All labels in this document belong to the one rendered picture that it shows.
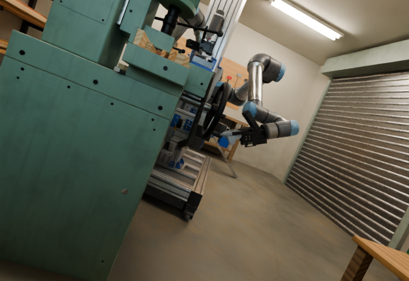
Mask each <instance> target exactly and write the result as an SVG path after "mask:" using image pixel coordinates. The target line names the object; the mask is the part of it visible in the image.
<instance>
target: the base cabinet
mask: <svg viewBox="0 0 409 281"><path fill-rule="evenodd" d="M173 116H174V115H173ZM172 119H173V117H172V118H171V120H168V119H165V118H163V117H160V116H157V115H155V114H152V113H150V112H148V111H145V110H143V109H140V108H137V107H135V106H132V105H129V104H127V103H125V102H122V101H120V100H117V99H114V98H112V97H109V96H107V95H105V94H102V93H99V92H97V91H94V90H92V89H89V88H86V87H84V86H82V85H79V84H76V83H74V82H71V81H69V80H66V79H64V78H61V77H59V76H56V75H54V74H51V73H48V72H46V71H43V70H41V69H38V68H35V67H33V66H31V65H28V64H25V63H23V62H21V61H18V60H15V59H13V58H10V57H8V56H4V58H3V61H2V64H1V68H0V259H2V260H6V261H10V262H14V263H18V264H21V265H26V266H30V267H33V268H38V269H42V270H45V271H50V272H54V273H57V274H62V275H65V276H69V277H74V278H77V279H82V280H86V281H107V280H108V277H109V275H110V272H111V270H112V267H113V265H114V263H115V260H116V257H117V255H118V253H119V250H120V249H121V246H122V244H123V242H124V239H125V236H126V234H127V232H128V229H129V227H130V225H131V222H132V221H133V218H134V215H135V213H136V211H137V208H138V206H139V203H140V201H141V198H142V196H143V193H144V190H145V188H146V186H147V183H148V181H149V178H150V175H151V174H152V171H153V168H154V165H155V162H156V160H157V158H158V155H159V152H160V150H161V147H162V145H163V143H164V140H165V138H166V135H167V131H168V129H169V127H170V124H171V121H172Z"/></svg>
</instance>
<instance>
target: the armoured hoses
mask: <svg viewBox="0 0 409 281"><path fill-rule="evenodd" d="M211 72H212V73H213V75H212V78H211V81H210V82H209V85H208V88H207V90H206V94H205V96H204V98H201V103H200V104H201V105H200V107H199V108H198V109H197V113H196V115H195V118H194V121H193V124H192V126H191V130H190V132H189V135H188V137H187V139H185V140H181V141H179V142H177V146H176V148H177V149H180V148H183V147H186V146H188V145H190V144H191V143H192V140H193V138H194V135H195V132H196V129H197V126H198V123H199V121H200V117H201V115H202V112H203V108H204V105H205V103H206V101H207V98H208V95H209V91H210V88H211V86H212V82H213V80H214V77H215V75H216V73H215V72H213V71H211Z"/></svg>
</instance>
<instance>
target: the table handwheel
mask: <svg viewBox="0 0 409 281"><path fill-rule="evenodd" d="M229 92H230V85H229V83H228V82H224V83H222V84H221V86H220V87H219V88H218V90H217V92H216V93H215V96H214V98H213V99H212V102H211V104H208V103H205V105H204V108H203V110H205V111H207V113H206V117H205V119H204V122H203V126H202V130H201V136H202V138H204V139H207V138H208V137H209V136H210V135H211V134H212V133H213V132H214V130H215V128H216V126H217V125H218V123H219V121H220V118H221V116H222V114H223V112H224V109H225V106H226V103H227V101H228V97H229ZM222 93H223V94H222ZM221 94H222V98H221V101H220V97H221ZM180 101H183V102H186V103H188V104H190V105H193V106H196V107H197V108H199V107H200V105H201V104H200V103H201V100H198V99H195V98H193V97H191V96H189V95H186V94H183V93H182V95H181V97H180ZM219 101H220V104H219V105H218V103H219ZM212 118H213V120H212ZM211 120H212V122H211ZM210 122H211V124H210ZM209 124H210V126H209ZM208 126H209V128H208Z"/></svg>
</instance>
